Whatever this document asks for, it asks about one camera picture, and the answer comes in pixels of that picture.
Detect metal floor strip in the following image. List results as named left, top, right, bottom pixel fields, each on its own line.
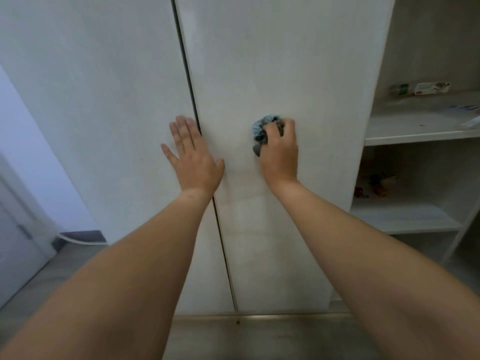
left=173, top=312, right=353, bottom=322

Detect person's right hand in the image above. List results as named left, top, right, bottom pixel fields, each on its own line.
left=258, top=118, right=299, bottom=186

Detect white room door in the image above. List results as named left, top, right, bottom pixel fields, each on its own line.
left=0, top=155, right=58, bottom=310

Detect person's right forearm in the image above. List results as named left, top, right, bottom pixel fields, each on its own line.
left=268, top=179, right=480, bottom=360

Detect colourful small toy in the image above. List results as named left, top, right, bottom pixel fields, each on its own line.
left=368, top=172, right=397, bottom=196

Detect blue grey cleaning cloth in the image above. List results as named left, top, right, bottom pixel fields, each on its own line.
left=250, top=115, right=283, bottom=158

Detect wide white cabinet door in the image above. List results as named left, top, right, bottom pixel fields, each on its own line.
left=0, top=0, right=238, bottom=315

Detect dark grey baseboard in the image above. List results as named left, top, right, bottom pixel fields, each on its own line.
left=52, top=230, right=109, bottom=247

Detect person's left forearm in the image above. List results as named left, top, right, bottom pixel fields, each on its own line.
left=0, top=189, right=214, bottom=360

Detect person's left hand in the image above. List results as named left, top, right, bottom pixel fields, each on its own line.
left=161, top=115, right=226, bottom=201

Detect narrow white cabinet door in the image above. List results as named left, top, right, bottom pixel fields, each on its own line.
left=173, top=0, right=397, bottom=313

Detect white open shelf unit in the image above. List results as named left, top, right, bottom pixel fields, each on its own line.
left=330, top=0, right=480, bottom=308

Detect white tube box red label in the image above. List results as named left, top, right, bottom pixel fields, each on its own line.
left=412, top=82, right=451, bottom=97

